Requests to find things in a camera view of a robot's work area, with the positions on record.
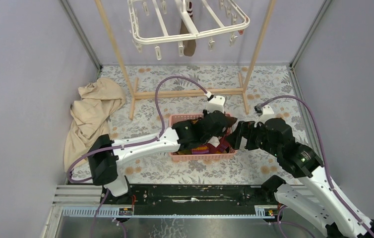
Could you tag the beige cloth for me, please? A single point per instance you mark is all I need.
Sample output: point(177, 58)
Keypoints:
point(97, 102)

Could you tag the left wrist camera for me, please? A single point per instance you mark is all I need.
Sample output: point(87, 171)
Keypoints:
point(215, 103)

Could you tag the purple striped sock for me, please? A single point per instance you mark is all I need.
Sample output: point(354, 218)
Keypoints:
point(200, 150)

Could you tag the floral patterned mat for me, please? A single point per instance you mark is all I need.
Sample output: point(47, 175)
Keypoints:
point(246, 167)

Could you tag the wooden drying rack frame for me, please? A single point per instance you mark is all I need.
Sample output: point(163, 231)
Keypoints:
point(135, 95)

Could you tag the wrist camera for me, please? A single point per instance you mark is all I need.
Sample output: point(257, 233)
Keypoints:
point(264, 114)
point(215, 103)

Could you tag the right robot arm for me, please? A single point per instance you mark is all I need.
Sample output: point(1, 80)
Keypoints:
point(334, 215)

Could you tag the white clip hanger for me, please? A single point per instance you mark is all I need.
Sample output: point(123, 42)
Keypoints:
point(157, 22)

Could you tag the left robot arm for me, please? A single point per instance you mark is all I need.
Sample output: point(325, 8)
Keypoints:
point(105, 154)

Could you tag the magenta purple-cuff sock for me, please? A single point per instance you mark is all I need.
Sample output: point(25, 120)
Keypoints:
point(223, 146)

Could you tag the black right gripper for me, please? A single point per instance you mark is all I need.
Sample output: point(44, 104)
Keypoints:
point(246, 129)

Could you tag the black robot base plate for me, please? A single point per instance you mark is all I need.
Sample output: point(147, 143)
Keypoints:
point(197, 200)

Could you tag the pink plastic basket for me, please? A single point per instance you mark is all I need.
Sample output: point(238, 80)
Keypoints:
point(174, 118)

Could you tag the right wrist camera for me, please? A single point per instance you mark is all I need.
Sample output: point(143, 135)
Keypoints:
point(264, 114)

